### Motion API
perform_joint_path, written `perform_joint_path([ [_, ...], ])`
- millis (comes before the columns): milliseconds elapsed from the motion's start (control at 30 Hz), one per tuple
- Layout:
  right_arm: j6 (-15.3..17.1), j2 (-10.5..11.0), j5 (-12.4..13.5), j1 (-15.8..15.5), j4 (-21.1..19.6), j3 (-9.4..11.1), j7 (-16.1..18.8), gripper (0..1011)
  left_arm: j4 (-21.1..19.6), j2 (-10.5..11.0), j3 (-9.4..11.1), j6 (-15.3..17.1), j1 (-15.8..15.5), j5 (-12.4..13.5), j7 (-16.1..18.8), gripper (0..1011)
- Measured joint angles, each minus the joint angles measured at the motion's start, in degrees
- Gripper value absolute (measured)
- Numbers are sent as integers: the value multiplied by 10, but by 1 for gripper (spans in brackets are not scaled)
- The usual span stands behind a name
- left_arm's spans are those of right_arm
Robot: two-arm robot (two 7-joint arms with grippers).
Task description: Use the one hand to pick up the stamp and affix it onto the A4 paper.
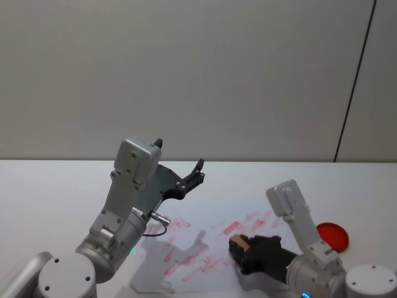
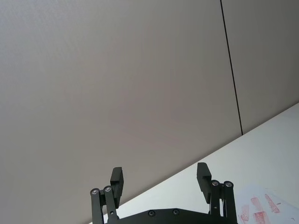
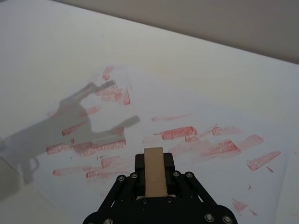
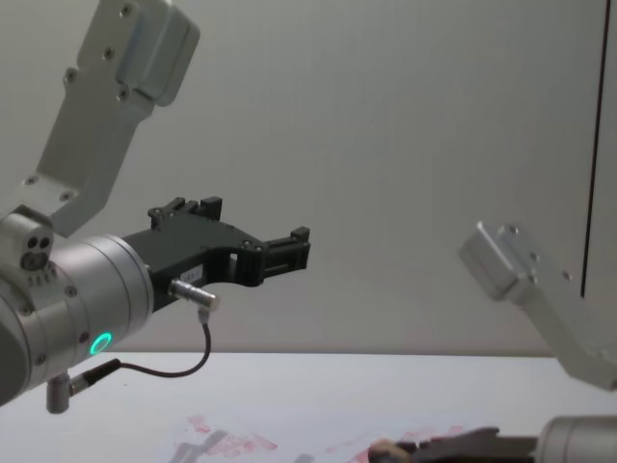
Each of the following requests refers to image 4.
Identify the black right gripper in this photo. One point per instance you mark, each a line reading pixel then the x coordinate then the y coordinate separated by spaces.
pixel 472 448

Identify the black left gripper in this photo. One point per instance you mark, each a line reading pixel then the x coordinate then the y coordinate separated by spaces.
pixel 193 251

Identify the white table cloth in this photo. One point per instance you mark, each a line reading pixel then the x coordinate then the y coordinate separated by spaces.
pixel 313 390

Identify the dark thin vertical post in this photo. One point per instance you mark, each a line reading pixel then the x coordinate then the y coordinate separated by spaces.
pixel 594 169

